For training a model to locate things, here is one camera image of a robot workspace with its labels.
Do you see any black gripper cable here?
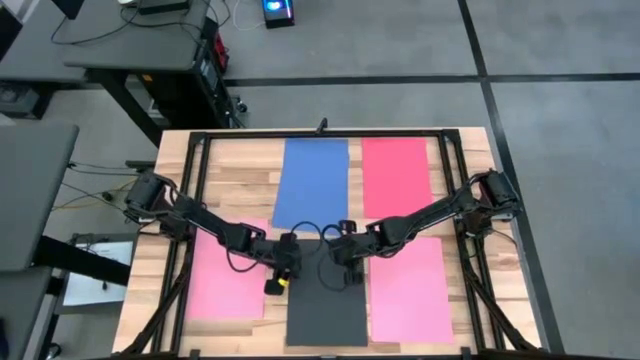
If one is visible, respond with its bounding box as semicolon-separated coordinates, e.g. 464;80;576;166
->
289;220;324;251
316;222;349;294

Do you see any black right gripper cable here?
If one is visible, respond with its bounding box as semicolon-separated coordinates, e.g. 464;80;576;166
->
316;222;349;294

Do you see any white paper sheet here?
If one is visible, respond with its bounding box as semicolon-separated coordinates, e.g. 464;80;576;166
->
62;240;136;307

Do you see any black computer with blue light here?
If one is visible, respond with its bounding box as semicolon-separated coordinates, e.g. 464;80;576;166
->
261;0;296;30

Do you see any black diagonal bar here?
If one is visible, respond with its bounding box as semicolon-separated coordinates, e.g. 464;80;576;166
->
32;234;132;287

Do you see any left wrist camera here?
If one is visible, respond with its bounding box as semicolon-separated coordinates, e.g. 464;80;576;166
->
263;277;290;297

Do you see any desk with black frame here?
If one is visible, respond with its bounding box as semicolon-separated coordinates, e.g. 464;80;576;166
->
62;0;236;149

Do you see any black aluminium table frame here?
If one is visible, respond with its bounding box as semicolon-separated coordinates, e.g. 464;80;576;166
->
119;128;544;359

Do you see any grey office desk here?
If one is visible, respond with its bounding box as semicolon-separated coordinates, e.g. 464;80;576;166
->
0;9;89;84
0;123;81;272
0;266;55;360

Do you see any black device box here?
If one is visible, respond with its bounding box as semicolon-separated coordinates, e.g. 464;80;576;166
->
137;0;191;15

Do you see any red box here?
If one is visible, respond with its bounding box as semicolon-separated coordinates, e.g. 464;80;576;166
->
214;34;230;71

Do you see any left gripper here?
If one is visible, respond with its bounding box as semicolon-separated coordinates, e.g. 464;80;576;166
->
259;231;304;279

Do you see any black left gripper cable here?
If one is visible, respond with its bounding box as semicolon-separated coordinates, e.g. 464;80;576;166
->
289;220;324;251

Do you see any pink paper sheet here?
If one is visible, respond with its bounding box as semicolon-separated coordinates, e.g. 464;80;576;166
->
368;235;455;345
185;217;270;322

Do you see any black paper sheet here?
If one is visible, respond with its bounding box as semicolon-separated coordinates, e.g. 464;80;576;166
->
285;238;370;348

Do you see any red paper sheet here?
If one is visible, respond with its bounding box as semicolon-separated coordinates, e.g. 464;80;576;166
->
360;137;434;220

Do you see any blue paper sheet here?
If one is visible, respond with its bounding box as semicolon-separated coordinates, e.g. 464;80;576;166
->
271;138;351;237

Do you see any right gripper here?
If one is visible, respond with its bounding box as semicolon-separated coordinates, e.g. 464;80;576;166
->
328;219;374;271

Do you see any black monitor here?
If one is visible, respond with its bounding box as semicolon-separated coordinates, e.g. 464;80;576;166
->
0;7;24;61
52;0;86;20

